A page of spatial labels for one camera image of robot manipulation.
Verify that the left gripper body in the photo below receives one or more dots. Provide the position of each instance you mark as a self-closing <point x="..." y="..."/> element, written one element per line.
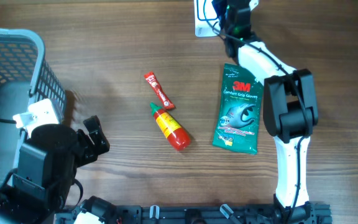
<point x="85" y="151"/>

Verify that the red sachet stick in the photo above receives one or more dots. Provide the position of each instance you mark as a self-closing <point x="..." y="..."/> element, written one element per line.
<point x="151" y="79"/>

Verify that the red sauce bottle green cap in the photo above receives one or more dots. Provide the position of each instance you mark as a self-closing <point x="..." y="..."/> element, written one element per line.
<point x="175" y="134"/>

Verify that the green glove package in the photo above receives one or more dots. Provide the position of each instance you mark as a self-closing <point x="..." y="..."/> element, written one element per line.
<point x="239" y="111"/>

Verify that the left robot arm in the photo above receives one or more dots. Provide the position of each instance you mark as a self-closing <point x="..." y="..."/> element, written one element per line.
<point x="37" y="189"/>

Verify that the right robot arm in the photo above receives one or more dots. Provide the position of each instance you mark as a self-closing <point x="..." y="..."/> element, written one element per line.
<point x="290" y="109"/>

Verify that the white barcode scanner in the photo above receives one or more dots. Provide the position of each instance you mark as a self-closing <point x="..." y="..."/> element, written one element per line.
<point x="205" y="15"/>

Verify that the grey plastic mesh basket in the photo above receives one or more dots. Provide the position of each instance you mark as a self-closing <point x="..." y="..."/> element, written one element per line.
<point x="25" y="78"/>

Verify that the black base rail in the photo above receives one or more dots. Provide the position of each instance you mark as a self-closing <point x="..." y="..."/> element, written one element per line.
<point x="89" y="213"/>

